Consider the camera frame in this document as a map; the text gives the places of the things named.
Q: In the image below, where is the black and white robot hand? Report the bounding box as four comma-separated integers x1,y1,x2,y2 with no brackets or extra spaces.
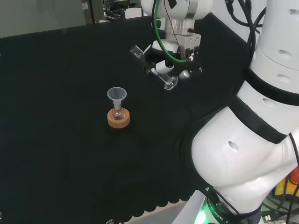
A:
142,40,180,75

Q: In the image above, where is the clear graduated cylinder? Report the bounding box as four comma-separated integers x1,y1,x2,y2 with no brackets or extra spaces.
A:
129,45,179,91

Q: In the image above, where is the round-bottom glass flask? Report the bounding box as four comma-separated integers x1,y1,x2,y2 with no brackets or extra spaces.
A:
111,104,125,121

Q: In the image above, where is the clear plastic funnel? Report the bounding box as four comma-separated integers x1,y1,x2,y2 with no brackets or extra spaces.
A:
107,86,128,108

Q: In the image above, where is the black bench cloth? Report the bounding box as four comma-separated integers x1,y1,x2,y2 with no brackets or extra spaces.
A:
0,11,248,222

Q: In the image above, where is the yellow stop button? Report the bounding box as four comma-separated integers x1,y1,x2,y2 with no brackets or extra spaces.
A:
274,171,299,199

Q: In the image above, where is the green cable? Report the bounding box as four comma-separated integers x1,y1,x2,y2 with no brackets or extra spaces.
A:
151,0,189,63

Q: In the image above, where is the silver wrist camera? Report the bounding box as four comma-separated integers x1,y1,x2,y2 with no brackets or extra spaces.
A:
178,66,203,80

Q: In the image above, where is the cork ring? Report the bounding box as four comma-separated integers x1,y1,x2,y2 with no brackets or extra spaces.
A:
107,109,131,129

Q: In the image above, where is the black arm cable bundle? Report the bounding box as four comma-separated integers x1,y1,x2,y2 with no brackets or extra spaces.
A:
224,0,267,55

